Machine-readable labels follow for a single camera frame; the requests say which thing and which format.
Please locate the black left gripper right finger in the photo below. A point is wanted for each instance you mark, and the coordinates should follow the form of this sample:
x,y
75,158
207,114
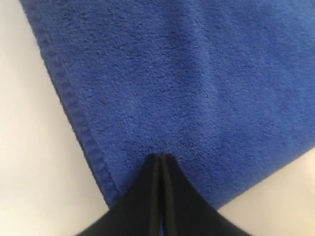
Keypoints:
x,y
185,211

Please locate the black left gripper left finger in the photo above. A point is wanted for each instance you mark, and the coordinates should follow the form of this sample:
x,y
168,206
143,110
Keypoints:
x,y
137,213

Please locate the blue towel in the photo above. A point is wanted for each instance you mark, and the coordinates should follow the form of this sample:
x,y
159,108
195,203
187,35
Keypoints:
x,y
227,86

